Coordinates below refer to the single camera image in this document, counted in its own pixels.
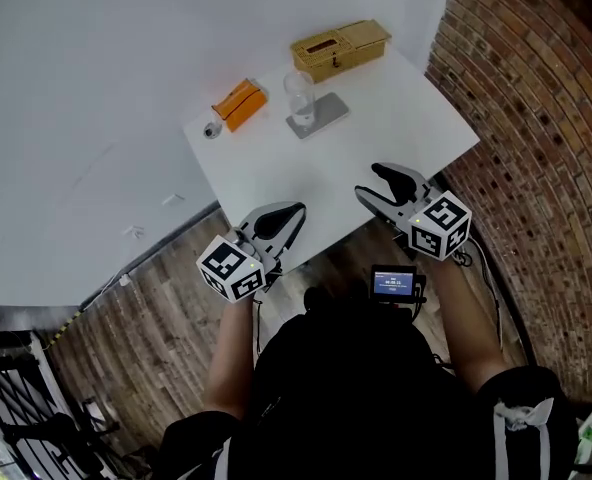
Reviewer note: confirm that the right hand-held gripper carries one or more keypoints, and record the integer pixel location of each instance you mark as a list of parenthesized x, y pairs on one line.
[(441, 225)]

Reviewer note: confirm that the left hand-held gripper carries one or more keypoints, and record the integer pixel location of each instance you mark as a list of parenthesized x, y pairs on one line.
[(231, 268)]

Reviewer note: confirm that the grey square coaster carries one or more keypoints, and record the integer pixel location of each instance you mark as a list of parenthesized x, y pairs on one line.
[(331, 110)]

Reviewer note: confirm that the clear plastic jar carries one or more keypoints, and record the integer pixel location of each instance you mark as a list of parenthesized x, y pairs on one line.
[(300, 98)]

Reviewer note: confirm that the person's left forearm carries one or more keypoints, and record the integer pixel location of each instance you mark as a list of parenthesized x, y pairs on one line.
[(231, 358)]

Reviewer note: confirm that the person's right forearm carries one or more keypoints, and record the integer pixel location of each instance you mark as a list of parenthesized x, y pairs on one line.
[(468, 328)]

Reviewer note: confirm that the white table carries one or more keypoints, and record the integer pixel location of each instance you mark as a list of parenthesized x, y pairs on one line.
[(356, 168)]

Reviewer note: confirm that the small screen device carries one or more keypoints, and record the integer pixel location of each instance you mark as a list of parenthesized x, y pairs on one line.
[(393, 283)]

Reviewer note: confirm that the orange box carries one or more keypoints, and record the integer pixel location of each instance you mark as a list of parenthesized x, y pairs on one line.
[(238, 105)]

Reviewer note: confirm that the woven wicker box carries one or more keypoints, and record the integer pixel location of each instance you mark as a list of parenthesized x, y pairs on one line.
[(341, 50)]

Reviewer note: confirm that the black t-shirt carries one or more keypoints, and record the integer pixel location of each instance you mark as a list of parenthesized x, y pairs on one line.
[(356, 408)]

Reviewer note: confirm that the yellow black striped tape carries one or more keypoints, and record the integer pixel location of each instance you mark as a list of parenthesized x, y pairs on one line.
[(66, 330)]

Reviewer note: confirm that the black metal railing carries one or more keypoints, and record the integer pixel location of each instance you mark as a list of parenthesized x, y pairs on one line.
[(26, 418)]

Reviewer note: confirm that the white wall socket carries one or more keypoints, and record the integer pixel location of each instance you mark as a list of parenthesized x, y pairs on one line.
[(173, 199), (135, 231)]

